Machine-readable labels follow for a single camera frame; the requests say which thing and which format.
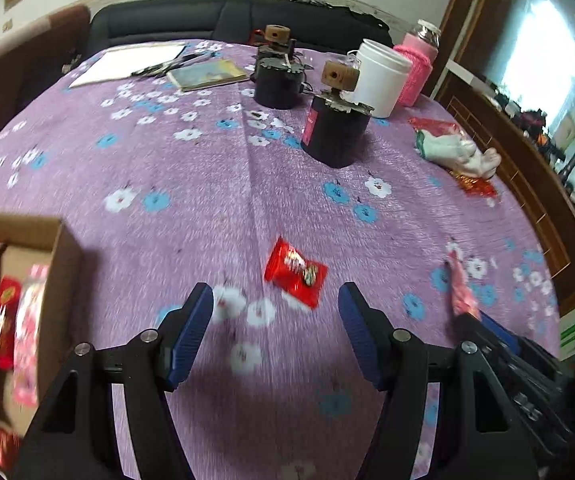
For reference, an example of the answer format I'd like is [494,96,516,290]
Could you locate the black scissors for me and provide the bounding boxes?
[130,50,213,78]

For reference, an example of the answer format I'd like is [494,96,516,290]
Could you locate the small red candy packet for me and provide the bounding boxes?
[264,236,329,309]

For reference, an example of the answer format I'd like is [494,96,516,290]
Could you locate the white plastic jar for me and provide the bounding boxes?
[346,38,413,117]

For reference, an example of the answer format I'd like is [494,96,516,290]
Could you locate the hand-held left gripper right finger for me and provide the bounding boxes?
[338,281,541,480]

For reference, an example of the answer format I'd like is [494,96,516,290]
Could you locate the white paper sheet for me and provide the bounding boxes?
[68,44,188,88]

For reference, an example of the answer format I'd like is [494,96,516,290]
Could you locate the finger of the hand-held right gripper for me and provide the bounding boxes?
[453,312,505,376]
[478,311,563,376]

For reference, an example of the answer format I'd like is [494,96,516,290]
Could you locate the black cylinder device wooden knob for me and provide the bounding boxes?
[253,24,313,110]

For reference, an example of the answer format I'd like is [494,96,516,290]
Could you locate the shallow cardboard box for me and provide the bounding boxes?
[0,214,84,466]

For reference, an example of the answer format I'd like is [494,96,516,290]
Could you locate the pink sleeved bottle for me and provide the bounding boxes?
[392,19,442,108]

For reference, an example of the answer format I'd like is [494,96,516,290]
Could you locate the brown armchair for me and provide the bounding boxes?
[0,4,93,156]

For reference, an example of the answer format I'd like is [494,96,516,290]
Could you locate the white figurine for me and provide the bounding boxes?
[415,127,502,180]

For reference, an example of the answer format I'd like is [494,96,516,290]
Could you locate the black leather sofa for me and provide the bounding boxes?
[87,0,393,61]

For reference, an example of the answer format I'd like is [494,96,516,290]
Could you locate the green booklet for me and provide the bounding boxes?
[166,58,252,93]

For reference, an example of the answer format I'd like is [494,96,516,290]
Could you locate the red foil packet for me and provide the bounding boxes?
[407,116,498,198]

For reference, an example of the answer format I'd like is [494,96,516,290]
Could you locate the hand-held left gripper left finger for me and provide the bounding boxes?
[12,282,214,480]

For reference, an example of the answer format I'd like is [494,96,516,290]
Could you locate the pink white snack packet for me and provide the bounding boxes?
[13,264,50,407]

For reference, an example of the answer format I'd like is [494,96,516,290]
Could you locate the purple floral tablecloth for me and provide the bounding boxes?
[0,39,563,480]

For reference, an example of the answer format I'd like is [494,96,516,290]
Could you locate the wooden cabinet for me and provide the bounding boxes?
[435,0,575,311]

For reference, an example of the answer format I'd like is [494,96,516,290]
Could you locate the bright window pane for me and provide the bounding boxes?
[485,0,575,171]

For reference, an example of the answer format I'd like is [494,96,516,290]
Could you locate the black cylinder device red label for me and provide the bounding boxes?
[301,59,375,168]

